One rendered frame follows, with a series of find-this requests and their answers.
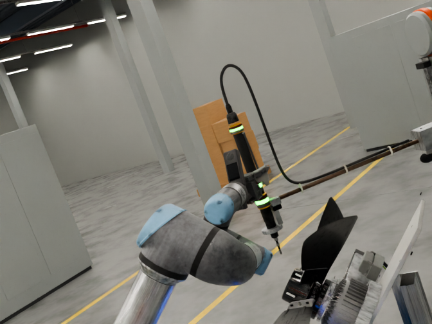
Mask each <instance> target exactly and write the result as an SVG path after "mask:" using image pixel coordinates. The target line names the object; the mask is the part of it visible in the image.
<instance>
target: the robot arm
mask: <svg viewBox="0 0 432 324"><path fill-rule="evenodd" d="M223 156H224V162H225V166H226V172H227V176H228V182H229V184H227V185H226V186H225V187H223V188H222V189H221V190H220V191H219V192H217V193H216V194H215V195H213V196H211V197H210V198H209V199H208V201H207V203H206V204H205V206H204V218H203V219H201V218H199V217H197V216H195V215H194V214H192V213H190V212H188V211H187V210H186V209H182V208H180V207H178V206H175V205H173V204H165V205H163V206H161V207H160V208H159V209H157V210H156V211H155V212H154V213H153V215H152V216H151V217H150V219H149V220H148V221H147V222H146V223H145V225H144V227H143V228H142V230H141V231H140V233H139V235H138V239H137V241H136V244H137V245H138V247H139V248H141V252H140V254H139V256H138V260H139V262H140V265H141V267H140V269H139V272H138V274H137V276H136V278H135V280H134V282H133V284H132V286H131V288H130V291H129V293H128V295H127V297H126V299H125V301H124V303H123V305H122V306H121V309H120V311H119V313H118V315H117V317H116V319H115V321H114V323H113V324H157V322H158V320H159V318H160V316H161V314H162V312H163V310H164V308H165V306H166V304H167V302H168V299H169V297H170V295H171V294H172V291H173V290H174V287H175V286H176V284H178V283H180V282H183V281H185V280H186V279H187V277H188V275H192V276H194V277H196V278H198V279H200V280H202V281H204V282H206V283H209V284H214V285H223V286H236V285H242V284H244V283H246V282H247V281H248V280H250V279H251V278H252V276H253V275H254V274H257V275H260V276H262V275H263V274H264V273H265V271H266V269H267V267H268V265H269V263H270V261H271V259H272V257H273V253H272V252H271V251H269V250H268V249H266V248H265V247H264V246H260V245H258V244H256V243H254V242H252V241H250V240H249V239H247V238H245V237H243V236H241V235H239V234H238V233H235V232H234V231H231V230H230V229H228V228H229V225H230V222H231V220H232V218H233V215H234V213H235V212H236V211H239V210H244V209H247V208H248V206H247V204H252V203H254V202H255V201H258V200H259V199H260V198H261V197H262V196H263V195H262V191H261V189H260V186H259V184H257V183H256V182H258V183H259V182H263V183H264V184H265V185H266V186H268V185H269V176H268V170H269V166H267V165H263V166H262V167H260V168H259V169H257V170H255V171H253V172H250V173H247V174H244V172H243V168H242V162H241V158H240V152H239V150H237V149H233V150H230V151H227V152H225V153H223Z"/></svg>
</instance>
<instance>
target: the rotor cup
mask: <svg viewBox="0 0 432 324"><path fill-rule="evenodd" d="M296 273H297V274H299V275H301V276H302V274H303V271H301V270H299V269H297V268H296V269H295V270H294V271H293V272H292V275H291V277H290V279H289V281H288V283H287V285H286V287H285V290H284V292H283V294H282V300H284V301H286V302H288V303H291V302H295V301H300V300H308V299H315V302H314V304H313V306H312V307H313V308H312V314H311V319H313V320H314V318H315V317H316V315H317V313H318V311H319V309H320V307H321V304H322V302H323V300H324V297H325V295H326V293H327V291H328V289H329V286H330V283H331V281H330V280H328V279H326V280H325V282H324V284H321V285H320V284H318V283H317V282H309V283H300V278H301V277H299V276H297V275H295V274H296ZM287 292H288V293H290V294H292V295H294V296H295V297H292V296H290V295H288V294H286V293H287Z"/></svg>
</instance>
